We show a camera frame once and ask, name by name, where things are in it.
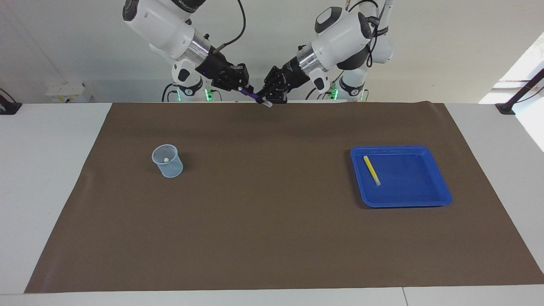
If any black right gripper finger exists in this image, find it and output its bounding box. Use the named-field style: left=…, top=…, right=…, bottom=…
left=219, top=84, right=255, bottom=94
left=232, top=64, right=249, bottom=88

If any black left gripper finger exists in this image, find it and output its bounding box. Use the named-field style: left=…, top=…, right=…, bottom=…
left=255, top=86, right=289, bottom=104
left=264, top=66, right=287, bottom=92

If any purple marker pen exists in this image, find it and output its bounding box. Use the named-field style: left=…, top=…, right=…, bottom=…
left=239, top=86, right=272, bottom=108

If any yellow marker pen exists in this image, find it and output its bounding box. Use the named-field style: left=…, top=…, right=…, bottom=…
left=363, top=156, right=382, bottom=186

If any translucent mesh pen cup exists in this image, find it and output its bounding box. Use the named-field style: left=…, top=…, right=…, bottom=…
left=152, top=144, right=184, bottom=178

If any brown table mat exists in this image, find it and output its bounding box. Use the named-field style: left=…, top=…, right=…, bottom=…
left=24, top=102, right=544, bottom=294

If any white power box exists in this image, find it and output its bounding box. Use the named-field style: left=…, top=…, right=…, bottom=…
left=46, top=82, right=92, bottom=103

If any blue plastic tray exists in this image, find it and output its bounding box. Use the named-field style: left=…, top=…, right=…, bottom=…
left=350, top=145, right=452, bottom=208

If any black table clamp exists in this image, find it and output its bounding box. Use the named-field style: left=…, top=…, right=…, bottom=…
left=0, top=88, right=23, bottom=115

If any black clamp stand with pole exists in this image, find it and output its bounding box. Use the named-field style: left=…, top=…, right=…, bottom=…
left=495, top=68, right=544, bottom=115

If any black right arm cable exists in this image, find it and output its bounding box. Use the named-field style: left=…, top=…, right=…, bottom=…
left=212, top=0, right=247, bottom=54

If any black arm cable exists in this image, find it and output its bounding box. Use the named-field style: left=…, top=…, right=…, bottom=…
left=212, top=0, right=247, bottom=54
left=346, top=0, right=383, bottom=68

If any black right base cable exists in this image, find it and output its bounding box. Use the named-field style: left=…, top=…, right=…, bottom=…
left=161, top=83, right=179, bottom=102

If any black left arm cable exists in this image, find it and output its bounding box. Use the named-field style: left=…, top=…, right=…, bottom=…
left=346, top=0, right=383, bottom=68

